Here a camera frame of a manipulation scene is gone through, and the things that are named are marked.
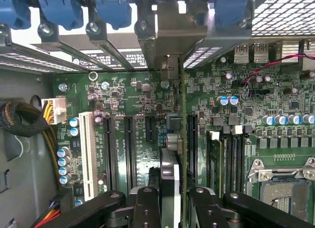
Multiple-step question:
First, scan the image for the black RAM stick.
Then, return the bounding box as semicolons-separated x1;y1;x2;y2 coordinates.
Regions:
206;130;223;196

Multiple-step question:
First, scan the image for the black RAM slot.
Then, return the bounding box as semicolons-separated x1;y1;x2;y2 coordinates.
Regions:
232;126;247;196
222;129;234;196

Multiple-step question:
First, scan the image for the short black expansion slot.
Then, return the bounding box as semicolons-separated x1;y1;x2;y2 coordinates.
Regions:
144;115;157;143

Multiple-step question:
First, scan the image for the CPU socket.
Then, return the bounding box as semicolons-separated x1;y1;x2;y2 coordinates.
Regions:
247;158;315;228

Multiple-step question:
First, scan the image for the white expansion slot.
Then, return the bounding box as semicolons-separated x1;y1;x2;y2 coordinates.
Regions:
78;111;96;202

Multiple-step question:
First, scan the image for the green motherboard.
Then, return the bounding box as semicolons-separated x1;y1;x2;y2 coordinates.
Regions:
53;40;315;228

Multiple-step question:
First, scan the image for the grey power supply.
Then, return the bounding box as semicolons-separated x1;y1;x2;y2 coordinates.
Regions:
0;67;74;228

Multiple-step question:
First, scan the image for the white power connector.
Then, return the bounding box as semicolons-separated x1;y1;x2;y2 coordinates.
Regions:
41;98;67;126

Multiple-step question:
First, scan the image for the metal slot cover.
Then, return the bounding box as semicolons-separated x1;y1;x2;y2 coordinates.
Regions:
36;22;110;72
86;20;135;71
0;23;87;74
136;18;159;71

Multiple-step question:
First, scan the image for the blue slot latch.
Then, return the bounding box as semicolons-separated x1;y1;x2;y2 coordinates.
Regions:
94;0;133;31
0;0;32;31
214;0;252;39
36;0;84;31

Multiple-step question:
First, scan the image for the black open PC case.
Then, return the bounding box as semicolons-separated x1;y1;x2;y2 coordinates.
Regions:
0;0;315;228

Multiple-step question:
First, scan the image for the red yellow wire bundle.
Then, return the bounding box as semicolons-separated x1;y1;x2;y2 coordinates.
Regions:
31;200;63;228

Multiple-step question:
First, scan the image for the braided power cable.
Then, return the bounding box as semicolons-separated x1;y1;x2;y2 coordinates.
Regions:
0;101;64;191

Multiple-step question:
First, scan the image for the red black fan wire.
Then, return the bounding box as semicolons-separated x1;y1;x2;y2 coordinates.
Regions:
242;54;315;85

